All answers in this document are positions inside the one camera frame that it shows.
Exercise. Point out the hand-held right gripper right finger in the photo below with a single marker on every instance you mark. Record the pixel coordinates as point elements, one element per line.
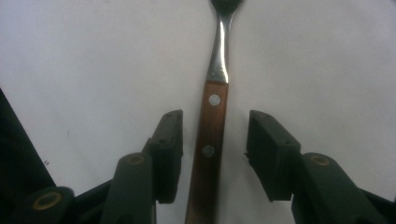
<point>274,155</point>

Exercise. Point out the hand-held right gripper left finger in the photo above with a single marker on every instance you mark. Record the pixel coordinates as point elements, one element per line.
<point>165,155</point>

